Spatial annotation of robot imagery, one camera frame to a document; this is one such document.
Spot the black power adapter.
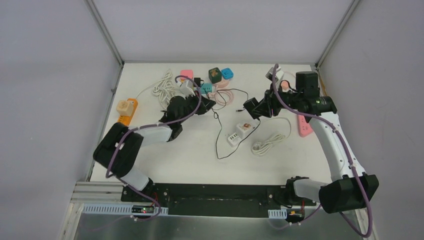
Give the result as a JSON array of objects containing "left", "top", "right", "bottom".
[{"left": 243, "top": 97, "right": 261, "bottom": 120}]

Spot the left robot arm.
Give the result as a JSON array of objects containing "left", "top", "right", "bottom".
[{"left": 93, "top": 94, "right": 216, "bottom": 203}]

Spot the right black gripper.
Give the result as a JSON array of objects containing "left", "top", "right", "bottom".
[{"left": 252, "top": 82, "right": 303, "bottom": 118}]

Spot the purple cable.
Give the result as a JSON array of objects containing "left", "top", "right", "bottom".
[
  {"left": 270, "top": 63, "right": 374, "bottom": 239},
  {"left": 105, "top": 75, "right": 203, "bottom": 222}
]

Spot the pink cube adapter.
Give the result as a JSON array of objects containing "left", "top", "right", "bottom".
[{"left": 180, "top": 69, "right": 194, "bottom": 79}]

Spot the pink charger plug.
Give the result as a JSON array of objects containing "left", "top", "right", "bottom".
[{"left": 280, "top": 80, "right": 290, "bottom": 91}]

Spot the white coiled power cable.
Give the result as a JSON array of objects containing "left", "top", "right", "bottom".
[{"left": 250, "top": 116, "right": 292, "bottom": 157}]

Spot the blue cube adapter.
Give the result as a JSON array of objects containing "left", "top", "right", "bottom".
[{"left": 221, "top": 67, "right": 234, "bottom": 80}]

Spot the black thin cable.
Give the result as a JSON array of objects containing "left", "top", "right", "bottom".
[{"left": 211, "top": 87, "right": 263, "bottom": 161}]

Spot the beige cube adapter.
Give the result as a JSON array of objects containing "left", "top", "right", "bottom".
[{"left": 116, "top": 100, "right": 134, "bottom": 117}]

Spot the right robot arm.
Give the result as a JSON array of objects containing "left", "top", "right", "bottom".
[{"left": 264, "top": 71, "right": 379, "bottom": 215}]

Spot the pink coiled cable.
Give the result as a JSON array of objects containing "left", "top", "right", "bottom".
[{"left": 213, "top": 90, "right": 235, "bottom": 107}]

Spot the dark green cube adapter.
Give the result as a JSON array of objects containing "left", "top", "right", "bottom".
[{"left": 208, "top": 67, "right": 222, "bottom": 84}]

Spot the white bundled cable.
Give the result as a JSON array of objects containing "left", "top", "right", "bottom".
[{"left": 135, "top": 68, "right": 181, "bottom": 111}]

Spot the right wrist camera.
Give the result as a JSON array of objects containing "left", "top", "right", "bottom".
[{"left": 265, "top": 66, "right": 285, "bottom": 83}]

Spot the white cube adapter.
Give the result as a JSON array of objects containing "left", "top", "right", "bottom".
[{"left": 227, "top": 121, "right": 258, "bottom": 148}]

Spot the small black plug adapter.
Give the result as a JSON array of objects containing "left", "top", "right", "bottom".
[{"left": 193, "top": 77, "right": 205, "bottom": 88}]

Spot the pink round socket base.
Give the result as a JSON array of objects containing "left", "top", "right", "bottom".
[{"left": 213, "top": 79, "right": 230, "bottom": 89}]

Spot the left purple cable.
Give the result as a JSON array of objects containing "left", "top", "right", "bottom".
[{"left": 105, "top": 75, "right": 203, "bottom": 222}]

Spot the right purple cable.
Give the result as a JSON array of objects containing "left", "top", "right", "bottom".
[{"left": 270, "top": 63, "right": 374, "bottom": 239}]

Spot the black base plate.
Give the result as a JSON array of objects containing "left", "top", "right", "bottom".
[{"left": 121, "top": 183, "right": 317, "bottom": 218}]

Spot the teal power strip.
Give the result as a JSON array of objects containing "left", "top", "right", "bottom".
[{"left": 200, "top": 83, "right": 214, "bottom": 95}]

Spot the pink triangular power strip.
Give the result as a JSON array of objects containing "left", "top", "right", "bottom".
[{"left": 297, "top": 115, "right": 314, "bottom": 138}]

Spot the orange power strip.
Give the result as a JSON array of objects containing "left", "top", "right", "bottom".
[{"left": 116, "top": 98, "right": 138, "bottom": 126}]

